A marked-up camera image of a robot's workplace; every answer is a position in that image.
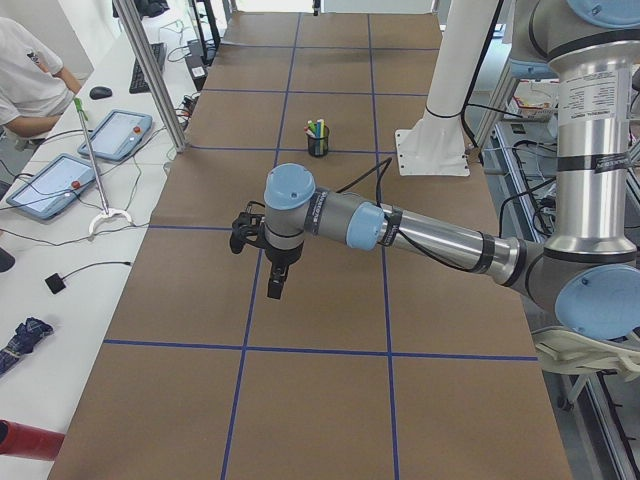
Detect white office chair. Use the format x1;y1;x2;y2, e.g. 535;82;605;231
532;326;639;411

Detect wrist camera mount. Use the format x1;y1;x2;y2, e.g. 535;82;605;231
229;200;266;254

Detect small black square device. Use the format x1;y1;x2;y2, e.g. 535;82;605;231
44;273;66;294

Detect person in white shirt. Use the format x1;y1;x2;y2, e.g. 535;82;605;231
1;17;81;138

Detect red capped white marker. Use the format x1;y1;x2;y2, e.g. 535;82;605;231
306;120;317;135

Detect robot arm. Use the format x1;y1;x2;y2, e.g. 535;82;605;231
262;1;639;340

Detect red cylinder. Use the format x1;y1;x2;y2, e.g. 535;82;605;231
1;420;65;461

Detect teach pendant tablet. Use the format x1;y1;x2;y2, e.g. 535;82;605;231
89;109;153;162
7;154;95;220

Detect metal reacher grabber stick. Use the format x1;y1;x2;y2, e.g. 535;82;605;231
73;97;133;237

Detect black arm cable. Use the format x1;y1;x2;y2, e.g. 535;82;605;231
329;157;481;274

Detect black mesh pen cup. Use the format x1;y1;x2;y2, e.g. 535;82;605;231
306;126;330;158

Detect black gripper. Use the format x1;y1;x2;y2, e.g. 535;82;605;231
265;234;304;299

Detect near teach pendant tablet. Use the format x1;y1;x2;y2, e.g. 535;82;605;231
7;154;95;220

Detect black keyboard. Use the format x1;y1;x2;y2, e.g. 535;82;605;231
128;42;167;95

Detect far teach pendant tablet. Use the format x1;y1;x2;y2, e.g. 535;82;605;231
89;109;153;162

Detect black computer mouse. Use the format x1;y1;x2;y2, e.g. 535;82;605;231
89;86;113;100

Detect aluminium frame post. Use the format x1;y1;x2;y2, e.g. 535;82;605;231
113;0;186;153

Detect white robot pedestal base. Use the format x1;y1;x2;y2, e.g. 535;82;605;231
395;0;503;177

